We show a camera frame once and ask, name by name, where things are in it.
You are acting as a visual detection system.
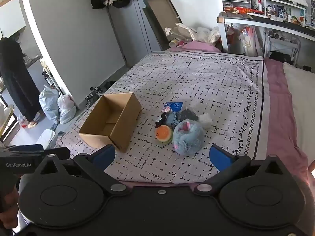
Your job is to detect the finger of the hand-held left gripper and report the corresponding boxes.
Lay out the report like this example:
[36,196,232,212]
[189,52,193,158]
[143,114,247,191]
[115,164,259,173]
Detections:
[5,144,44,152]
[37,147,71,160]

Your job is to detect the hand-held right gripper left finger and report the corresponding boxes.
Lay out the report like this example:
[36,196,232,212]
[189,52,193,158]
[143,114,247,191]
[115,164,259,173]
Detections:
[34,145,131,197]

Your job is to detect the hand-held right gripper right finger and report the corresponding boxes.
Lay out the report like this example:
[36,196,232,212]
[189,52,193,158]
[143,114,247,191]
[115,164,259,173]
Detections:
[194,145,289,197]

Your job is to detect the brown cardboard box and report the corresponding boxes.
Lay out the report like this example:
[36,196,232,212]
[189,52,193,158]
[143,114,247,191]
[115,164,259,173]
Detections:
[79,92,142,153]

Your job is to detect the blue fluffy plush toy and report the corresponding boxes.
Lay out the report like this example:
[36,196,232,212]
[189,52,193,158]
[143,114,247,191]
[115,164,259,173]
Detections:
[172,119,205,156]

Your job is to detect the white fluffy ball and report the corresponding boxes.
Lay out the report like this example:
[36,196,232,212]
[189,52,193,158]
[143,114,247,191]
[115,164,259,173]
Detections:
[198,113,213,129]

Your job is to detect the orange bun plush toy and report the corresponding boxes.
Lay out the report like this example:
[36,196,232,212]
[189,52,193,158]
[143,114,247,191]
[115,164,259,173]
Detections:
[155,125,173,143]

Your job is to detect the blue packet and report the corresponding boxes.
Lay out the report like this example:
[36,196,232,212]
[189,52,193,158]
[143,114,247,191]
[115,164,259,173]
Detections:
[162,101,184,113]

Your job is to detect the black lace cloth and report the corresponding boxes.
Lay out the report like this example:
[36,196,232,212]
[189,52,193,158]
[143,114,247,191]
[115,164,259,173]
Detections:
[155,112,180,129]

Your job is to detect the person's left hand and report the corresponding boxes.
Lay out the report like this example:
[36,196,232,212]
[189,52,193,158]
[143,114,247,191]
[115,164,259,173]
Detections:
[0,187,20,230]

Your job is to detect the white plastic container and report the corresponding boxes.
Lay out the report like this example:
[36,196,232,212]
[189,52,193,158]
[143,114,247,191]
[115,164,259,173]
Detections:
[36,129,56,149]

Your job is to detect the white plastic bag pink contents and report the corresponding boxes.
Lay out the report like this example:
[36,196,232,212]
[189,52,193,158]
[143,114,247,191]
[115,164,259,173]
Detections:
[57,92,77,124]

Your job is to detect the grey-white plastic bag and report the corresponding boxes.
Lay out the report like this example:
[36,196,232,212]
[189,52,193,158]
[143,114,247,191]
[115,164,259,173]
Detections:
[39,85,61,124]

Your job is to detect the white black-patterned blanket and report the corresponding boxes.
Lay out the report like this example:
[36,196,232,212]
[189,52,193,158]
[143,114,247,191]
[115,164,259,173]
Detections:
[55,52,269,185]

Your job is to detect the white duvet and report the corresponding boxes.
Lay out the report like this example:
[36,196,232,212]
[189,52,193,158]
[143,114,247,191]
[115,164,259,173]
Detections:
[283,63,315,158]

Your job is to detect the white printed bag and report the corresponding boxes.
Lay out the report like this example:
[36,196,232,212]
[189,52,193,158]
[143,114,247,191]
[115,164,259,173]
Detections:
[239,26,259,55]

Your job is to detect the crumpled clear plastic bag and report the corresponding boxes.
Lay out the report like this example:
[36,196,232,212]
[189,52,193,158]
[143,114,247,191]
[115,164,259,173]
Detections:
[194,27,221,46]

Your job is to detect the grey door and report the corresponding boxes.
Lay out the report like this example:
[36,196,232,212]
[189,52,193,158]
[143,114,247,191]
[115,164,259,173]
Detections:
[107,0,161,70]

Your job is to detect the clear water bottle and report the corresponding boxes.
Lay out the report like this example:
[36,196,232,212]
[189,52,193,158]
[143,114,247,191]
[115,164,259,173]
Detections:
[164,27,181,43]

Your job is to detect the white shelf with clutter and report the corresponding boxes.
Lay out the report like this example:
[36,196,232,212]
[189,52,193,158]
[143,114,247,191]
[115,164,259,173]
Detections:
[217,12,315,54]

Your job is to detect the dark framed leaning board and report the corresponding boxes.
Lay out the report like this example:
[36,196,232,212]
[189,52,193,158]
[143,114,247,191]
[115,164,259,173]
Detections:
[143,0,183,51]

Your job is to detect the red packets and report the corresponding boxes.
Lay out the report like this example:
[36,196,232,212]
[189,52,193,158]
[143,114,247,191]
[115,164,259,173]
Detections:
[224,6,264,15]

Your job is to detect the white desk shelf riser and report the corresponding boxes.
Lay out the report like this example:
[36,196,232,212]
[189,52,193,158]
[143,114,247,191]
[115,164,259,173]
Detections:
[257,0,307,20]

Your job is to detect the white wire rack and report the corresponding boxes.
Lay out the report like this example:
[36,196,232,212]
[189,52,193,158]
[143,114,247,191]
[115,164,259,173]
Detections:
[263,27,301,62]

